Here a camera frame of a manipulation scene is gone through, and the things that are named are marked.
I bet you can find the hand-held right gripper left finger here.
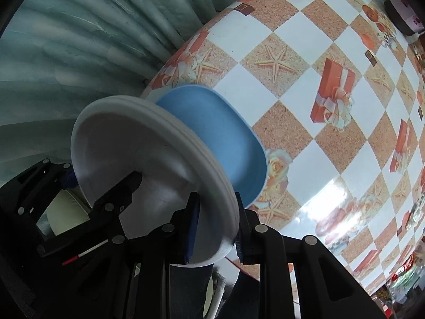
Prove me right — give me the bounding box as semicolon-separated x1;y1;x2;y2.
66;192;200;319

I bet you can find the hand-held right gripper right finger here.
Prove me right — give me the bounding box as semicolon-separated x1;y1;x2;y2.
234;192;386;319

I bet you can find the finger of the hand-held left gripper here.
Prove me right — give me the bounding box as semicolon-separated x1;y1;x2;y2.
89;171;144;223
42;159;78;189

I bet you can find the blue plate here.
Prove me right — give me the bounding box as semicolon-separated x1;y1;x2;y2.
155;85;269;207

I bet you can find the cream cushion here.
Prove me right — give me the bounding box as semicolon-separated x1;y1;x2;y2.
35;189;92;236

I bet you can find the teal curtain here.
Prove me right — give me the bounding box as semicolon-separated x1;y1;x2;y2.
0;0;276;180

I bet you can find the pile of colourful snack packets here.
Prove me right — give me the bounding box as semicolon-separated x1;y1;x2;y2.
375;236;425;319

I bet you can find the black floral container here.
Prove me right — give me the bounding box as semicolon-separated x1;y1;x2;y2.
383;0;425;36

